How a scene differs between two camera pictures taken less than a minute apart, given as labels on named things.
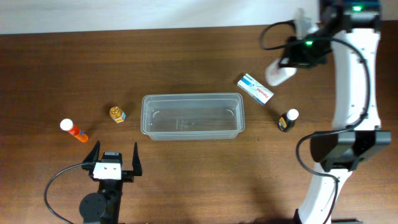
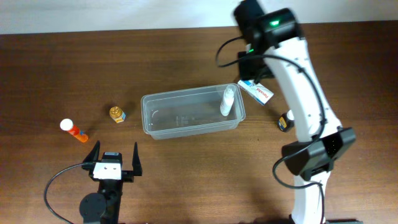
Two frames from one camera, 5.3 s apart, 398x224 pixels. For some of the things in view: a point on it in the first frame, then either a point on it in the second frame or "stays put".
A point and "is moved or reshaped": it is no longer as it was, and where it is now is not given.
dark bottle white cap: [286, 121] stays put
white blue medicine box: [253, 88] stays put
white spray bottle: [275, 74] is moved or reshaped
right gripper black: [288, 62] → [249, 70]
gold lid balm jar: [116, 114] stays put
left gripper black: [127, 174] stays put
